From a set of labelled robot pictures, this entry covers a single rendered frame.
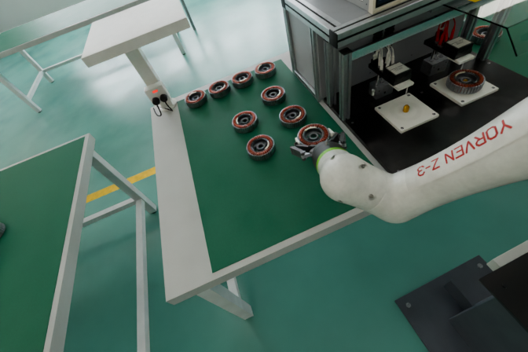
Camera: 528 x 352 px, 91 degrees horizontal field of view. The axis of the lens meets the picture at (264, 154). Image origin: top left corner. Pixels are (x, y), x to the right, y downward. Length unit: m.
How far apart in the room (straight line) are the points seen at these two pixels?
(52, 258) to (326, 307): 1.19
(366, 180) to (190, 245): 0.60
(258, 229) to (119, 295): 1.29
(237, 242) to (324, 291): 0.79
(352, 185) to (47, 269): 1.07
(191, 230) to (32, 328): 0.54
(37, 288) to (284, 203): 0.87
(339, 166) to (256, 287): 1.15
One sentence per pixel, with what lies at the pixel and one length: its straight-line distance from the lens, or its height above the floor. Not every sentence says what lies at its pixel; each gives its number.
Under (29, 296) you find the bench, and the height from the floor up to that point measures 0.75.
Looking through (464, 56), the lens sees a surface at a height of 0.88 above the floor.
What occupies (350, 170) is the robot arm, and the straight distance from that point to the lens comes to 0.56.
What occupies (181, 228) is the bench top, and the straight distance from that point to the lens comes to 0.97.
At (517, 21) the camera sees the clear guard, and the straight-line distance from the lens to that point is 1.02.
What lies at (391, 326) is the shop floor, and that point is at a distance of 1.54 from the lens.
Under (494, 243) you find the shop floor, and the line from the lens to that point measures 1.80.
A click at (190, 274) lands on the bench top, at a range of 0.89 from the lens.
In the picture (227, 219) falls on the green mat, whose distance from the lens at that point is 0.90.
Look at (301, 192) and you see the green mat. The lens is 0.89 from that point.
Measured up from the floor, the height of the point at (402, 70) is 0.92.
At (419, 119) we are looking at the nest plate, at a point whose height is 0.78.
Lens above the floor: 1.51
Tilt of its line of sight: 49 degrees down
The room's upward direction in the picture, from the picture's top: 20 degrees counter-clockwise
